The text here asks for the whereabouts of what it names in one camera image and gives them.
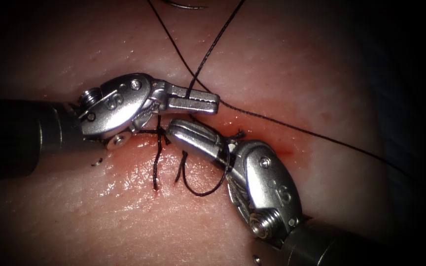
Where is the right arm needle driver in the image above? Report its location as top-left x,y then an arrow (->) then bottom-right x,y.
223,139 -> 304,249

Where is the right arm needle driver jaw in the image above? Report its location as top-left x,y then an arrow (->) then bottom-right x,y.
166,124 -> 229,166
171,118 -> 231,153

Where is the left arm needle driver jaw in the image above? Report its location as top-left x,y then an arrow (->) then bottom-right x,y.
168,98 -> 220,115
167,84 -> 221,105

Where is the left arm needle driver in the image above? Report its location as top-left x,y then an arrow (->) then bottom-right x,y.
76,72 -> 171,151

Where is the black thread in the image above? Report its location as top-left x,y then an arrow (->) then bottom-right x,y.
146,0 -> 415,197

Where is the black stitching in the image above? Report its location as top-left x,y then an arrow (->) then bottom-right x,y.
137,114 -> 246,192

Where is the curved steel needle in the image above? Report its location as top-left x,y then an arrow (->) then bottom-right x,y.
160,0 -> 209,10

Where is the tissue pad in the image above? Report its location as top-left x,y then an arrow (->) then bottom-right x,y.
0,0 -> 421,266

